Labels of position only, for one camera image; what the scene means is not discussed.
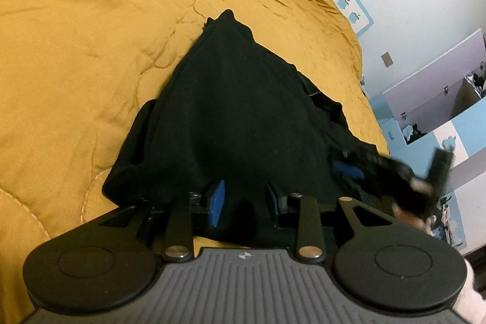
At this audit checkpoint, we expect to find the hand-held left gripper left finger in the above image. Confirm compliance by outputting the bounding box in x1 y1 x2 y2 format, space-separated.
90 181 226 261

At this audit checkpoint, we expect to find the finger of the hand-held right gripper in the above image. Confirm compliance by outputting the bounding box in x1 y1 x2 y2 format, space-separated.
330 153 375 188

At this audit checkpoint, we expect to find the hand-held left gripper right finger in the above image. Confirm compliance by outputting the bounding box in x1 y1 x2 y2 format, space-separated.
266 182 400 262

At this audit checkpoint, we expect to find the black long-sleeved sweater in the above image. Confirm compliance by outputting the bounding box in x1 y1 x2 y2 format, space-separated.
102 9 392 247

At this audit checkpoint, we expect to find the person's right hand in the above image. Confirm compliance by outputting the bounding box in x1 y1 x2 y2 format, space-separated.
391 203 431 234

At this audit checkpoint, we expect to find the blue drawer unit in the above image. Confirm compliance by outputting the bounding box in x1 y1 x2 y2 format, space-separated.
381 118 405 158

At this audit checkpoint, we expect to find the blue and white wardrobe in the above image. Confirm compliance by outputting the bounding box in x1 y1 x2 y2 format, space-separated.
374 29 486 257

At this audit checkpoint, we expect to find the pale wardrobe door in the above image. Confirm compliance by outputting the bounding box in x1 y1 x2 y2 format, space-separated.
381 29 486 120

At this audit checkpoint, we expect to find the person's white clothing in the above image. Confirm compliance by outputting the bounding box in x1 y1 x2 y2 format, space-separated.
453 256 486 324

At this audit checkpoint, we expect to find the yellow quilted blanket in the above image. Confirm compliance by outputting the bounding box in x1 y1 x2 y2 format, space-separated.
0 0 390 324

